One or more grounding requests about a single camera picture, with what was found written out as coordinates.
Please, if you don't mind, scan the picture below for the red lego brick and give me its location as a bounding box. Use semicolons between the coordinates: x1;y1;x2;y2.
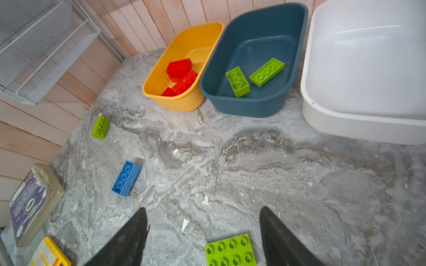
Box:
172;70;198;96
162;87;176;97
166;58;193;83

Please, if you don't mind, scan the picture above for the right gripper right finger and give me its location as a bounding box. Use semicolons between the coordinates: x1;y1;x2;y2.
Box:
260;206;324;266

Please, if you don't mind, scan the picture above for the purple book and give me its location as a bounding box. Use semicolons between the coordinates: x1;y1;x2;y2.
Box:
10;163;65;247

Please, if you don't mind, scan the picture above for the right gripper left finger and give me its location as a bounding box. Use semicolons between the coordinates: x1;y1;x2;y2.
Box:
86;207;150;266

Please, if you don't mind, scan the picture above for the white plastic bin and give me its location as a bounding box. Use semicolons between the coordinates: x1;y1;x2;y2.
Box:
301;1;426;145

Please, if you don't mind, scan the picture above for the green lego brick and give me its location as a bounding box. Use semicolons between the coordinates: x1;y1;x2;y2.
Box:
250;58;285;87
226;66;251;98

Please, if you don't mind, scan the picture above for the white wire mesh shelf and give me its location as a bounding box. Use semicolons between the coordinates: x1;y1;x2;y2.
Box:
1;1;100;105

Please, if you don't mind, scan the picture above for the yellow plastic bin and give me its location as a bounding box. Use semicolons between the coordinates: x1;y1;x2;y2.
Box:
143;22;224;112

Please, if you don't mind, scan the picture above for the green lego near left gripper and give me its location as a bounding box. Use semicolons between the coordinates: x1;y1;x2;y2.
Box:
91;115;110;140

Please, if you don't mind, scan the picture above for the teal plastic bin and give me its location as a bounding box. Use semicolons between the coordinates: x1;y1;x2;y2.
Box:
200;3;309;117

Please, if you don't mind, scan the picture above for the yellow calculator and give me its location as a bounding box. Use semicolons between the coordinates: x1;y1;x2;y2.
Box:
28;237;72;266

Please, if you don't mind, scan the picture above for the green lego plate right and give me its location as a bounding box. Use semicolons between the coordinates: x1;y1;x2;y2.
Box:
205;234;257;266

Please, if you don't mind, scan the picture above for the blue lego brick left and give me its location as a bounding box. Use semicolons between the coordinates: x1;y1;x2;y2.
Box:
112;161;142;197

